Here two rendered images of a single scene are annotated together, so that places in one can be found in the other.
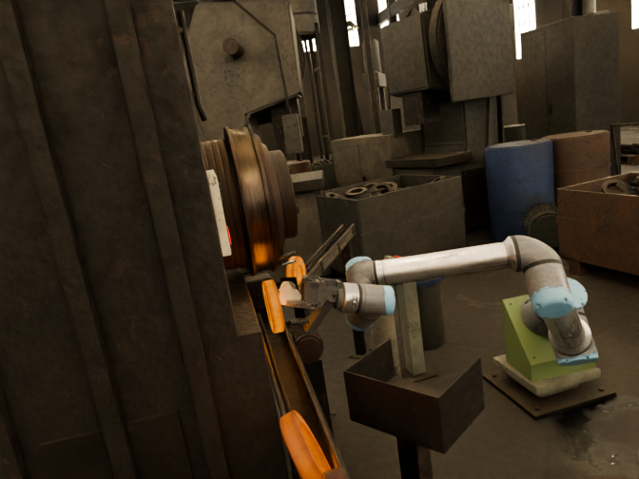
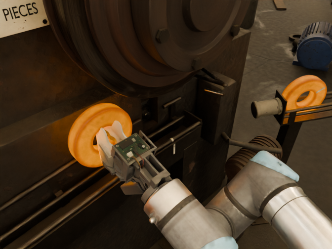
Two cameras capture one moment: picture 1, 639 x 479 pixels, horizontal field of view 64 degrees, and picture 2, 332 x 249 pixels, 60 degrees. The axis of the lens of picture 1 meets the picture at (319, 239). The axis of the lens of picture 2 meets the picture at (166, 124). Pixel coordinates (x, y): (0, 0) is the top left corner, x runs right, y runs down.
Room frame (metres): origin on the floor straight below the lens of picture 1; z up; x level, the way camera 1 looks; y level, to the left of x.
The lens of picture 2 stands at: (1.27, -0.34, 1.27)
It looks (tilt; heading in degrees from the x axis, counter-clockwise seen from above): 40 degrees down; 58
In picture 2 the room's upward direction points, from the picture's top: straight up
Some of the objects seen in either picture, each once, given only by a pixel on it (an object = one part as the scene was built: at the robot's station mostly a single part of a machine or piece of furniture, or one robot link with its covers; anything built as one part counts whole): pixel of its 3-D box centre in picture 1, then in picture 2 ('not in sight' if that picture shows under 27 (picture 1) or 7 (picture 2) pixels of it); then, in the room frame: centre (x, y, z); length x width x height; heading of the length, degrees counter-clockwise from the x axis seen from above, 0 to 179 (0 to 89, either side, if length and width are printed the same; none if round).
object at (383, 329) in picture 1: (383, 335); not in sight; (2.33, -0.24, 0.26); 0.12 x 0.12 x 0.52
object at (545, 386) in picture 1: (544, 367); not in sight; (2.09, -0.93, 0.10); 0.32 x 0.32 x 0.04; 12
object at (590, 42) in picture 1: (569, 114); not in sight; (5.91, -3.06, 1.00); 0.80 x 0.63 x 2.00; 16
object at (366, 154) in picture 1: (378, 182); not in sight; (5.97, -0.80, 0.55); 1.10 x 0.53 x 1.10; 31
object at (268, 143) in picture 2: (310, 384); (244, 193); (1.94, 0.13, 0.27); 0.22 x 0.13 x 0.53; 11
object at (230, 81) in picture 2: (261, 307); (213, 108); (1.82, 0.25, 0.68); 0.11 x 0.08 x 0.24; 101
